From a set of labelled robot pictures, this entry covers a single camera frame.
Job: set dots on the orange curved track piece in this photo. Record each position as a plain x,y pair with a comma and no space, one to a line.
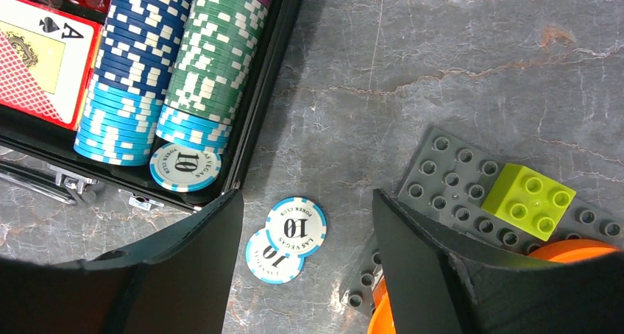
568,251

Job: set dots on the grey lego plate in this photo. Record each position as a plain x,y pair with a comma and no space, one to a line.
447,181

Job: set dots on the red playing card deck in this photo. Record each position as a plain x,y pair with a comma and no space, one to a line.
46,61

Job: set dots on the green purple chip row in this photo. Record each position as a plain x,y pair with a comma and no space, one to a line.
205,91

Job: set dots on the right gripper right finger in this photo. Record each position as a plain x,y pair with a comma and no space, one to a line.
440,281

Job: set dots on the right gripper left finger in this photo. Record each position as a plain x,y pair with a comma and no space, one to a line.
176,280

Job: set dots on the black poker case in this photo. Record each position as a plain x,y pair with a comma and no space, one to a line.
54,144

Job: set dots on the blue chip row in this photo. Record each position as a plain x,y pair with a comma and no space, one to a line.
131,74

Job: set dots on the lime lego brick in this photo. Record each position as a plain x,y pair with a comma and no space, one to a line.
528,200

